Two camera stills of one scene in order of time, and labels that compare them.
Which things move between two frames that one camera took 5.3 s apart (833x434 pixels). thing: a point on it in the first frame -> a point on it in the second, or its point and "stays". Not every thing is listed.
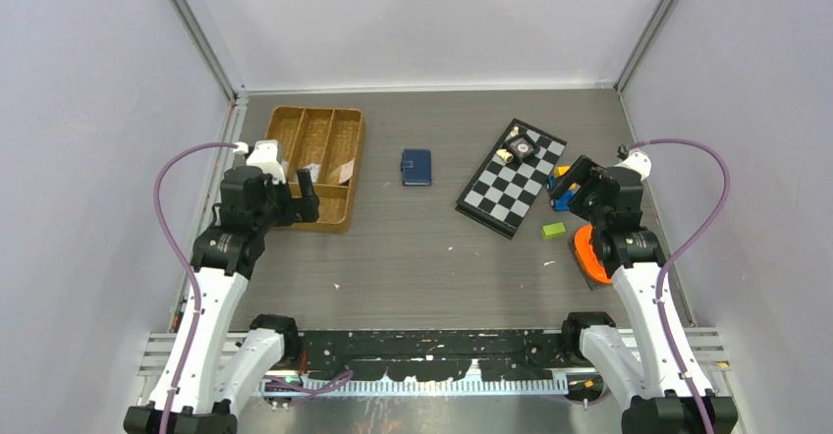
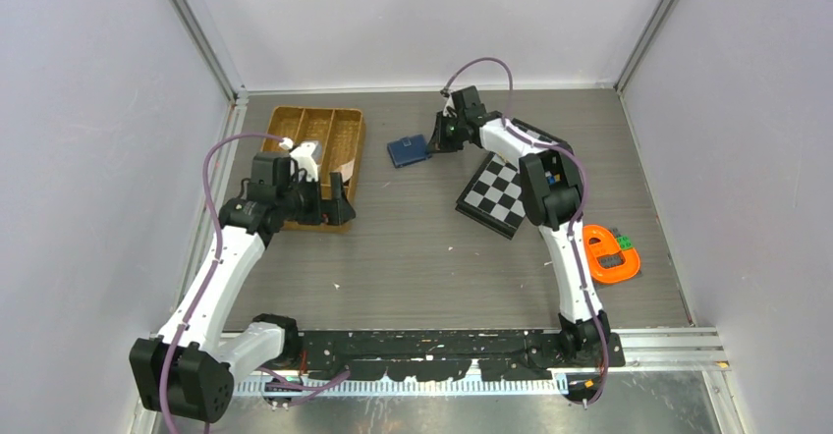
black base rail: (433, 355) stays
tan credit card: (346, 172) stays
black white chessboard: (500, 194) stays
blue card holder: (416, 167) -> (408, 150)
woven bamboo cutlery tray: (328, 142) stays
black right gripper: (580, 173) -> (437, 140)
